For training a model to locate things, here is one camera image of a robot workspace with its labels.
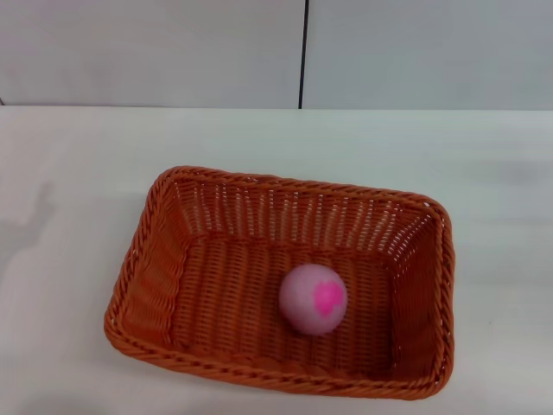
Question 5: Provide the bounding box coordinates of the pink toy peach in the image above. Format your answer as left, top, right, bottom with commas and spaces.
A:
277, 262, 349, 335

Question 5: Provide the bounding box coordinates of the orange woven plastic basket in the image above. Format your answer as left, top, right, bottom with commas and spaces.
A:
103, 164, 456, 397

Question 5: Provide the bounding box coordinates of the black vertical wall strip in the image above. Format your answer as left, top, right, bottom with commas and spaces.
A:
297, 0, 310, 110

